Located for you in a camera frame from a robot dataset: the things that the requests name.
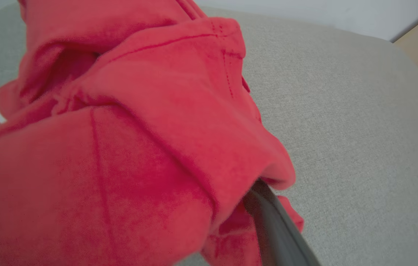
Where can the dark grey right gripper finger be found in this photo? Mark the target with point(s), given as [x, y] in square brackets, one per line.
[279, 232]

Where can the red garment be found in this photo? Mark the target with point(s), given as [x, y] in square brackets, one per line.
[127, 147]

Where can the light grey fabric sofa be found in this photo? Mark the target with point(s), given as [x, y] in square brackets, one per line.
[349, 129]

